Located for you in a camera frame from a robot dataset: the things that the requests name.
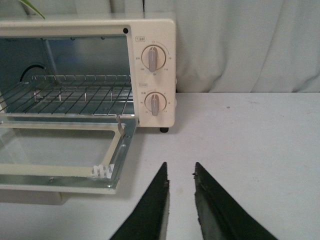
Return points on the green plant leaf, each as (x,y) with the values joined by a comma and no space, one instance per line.
(29,5)

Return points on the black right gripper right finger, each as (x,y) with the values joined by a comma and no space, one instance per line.
(219,215)

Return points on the wire oven rack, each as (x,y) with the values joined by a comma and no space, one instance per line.
(69,96)

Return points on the glass oven door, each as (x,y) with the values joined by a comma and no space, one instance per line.
(41,159)

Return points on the cream toaster oven body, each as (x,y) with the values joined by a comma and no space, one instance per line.
(93,44)

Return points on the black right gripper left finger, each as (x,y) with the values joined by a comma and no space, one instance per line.
(149,219)

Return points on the lower timer knob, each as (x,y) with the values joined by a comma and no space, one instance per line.
(155,102)

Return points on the upper temperature knob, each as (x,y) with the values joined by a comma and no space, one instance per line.
(153,58)

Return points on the white backdrop curtain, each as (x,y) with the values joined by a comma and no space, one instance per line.
(224,46)

